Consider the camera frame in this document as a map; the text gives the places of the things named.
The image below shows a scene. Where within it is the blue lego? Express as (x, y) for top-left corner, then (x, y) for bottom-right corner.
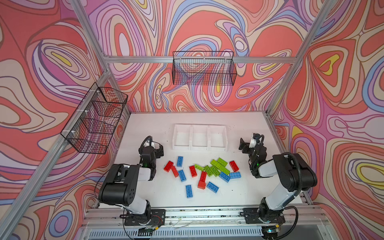
(176, 156), (184, 168)
(219, 172), (231, 183)
(206, 182), (219, 193)
(178, 170), (187, 182)
(186, 185), (193, 199)
(230, 172), (242, 179)

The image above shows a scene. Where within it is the white bin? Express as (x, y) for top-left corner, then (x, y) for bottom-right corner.
(172, 124), (192, 151)
(209, 125), (228, 152)
(192, 125), (209, 151)

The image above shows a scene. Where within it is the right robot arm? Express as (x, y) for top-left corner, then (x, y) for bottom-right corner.
(239, 133), (318, 223)

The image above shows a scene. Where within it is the green lego small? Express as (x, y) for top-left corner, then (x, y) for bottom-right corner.
(195, 164), (205, 172)

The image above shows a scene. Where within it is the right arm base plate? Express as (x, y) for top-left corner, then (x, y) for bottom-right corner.
(240, 208), (286, 225)

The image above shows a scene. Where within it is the green lego long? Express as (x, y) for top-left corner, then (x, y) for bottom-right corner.
(211, 160), (230, 176)

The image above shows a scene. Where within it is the left white bin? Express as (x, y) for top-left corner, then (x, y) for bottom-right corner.
(172, 124), (192, 151)

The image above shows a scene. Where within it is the green lego pile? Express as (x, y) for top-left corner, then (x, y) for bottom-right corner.
(210, 166), (220, 177)
(217, 158), (228, 167)
(204, 166), (213, 177)

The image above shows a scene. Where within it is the blue lego under pile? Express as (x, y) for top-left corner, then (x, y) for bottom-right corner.
(219, 172), (231, 183)

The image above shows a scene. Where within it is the green lego top pile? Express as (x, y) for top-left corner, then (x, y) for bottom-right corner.
(217, 158), (228, 167)

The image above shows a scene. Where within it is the black wire basket back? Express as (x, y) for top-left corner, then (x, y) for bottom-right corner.
(172, 51), (238, 86)

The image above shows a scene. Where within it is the right white bin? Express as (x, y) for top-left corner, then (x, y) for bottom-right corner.
(209, 125), (228, 152)

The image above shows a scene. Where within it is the aluminium front rail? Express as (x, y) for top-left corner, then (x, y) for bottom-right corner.
(82, 205), (330, 231)

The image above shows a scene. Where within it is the black wire basket left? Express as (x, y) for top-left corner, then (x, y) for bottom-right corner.
(61, 83), (128, 155)

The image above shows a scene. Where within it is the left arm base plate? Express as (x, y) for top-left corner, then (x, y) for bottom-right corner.
(123, 209), (166, 227)

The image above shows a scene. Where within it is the black wire basket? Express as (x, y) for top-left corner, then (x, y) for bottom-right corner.
(61, 83), (128, 155)
(172, 51), (238, 86)

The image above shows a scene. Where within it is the middle white bin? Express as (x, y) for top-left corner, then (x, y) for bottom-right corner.
(192, 125), (209, 151)

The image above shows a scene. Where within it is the red lego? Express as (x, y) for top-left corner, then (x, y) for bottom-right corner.
(229, 161), (240, 173)
(189, 166), (198, 178)
(164, 161), (174, 172)
(171, 166), (179, 178)
(198, 171), (207, 190)

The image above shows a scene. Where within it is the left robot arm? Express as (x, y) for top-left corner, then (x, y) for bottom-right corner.
(98, 136), (164, 226)

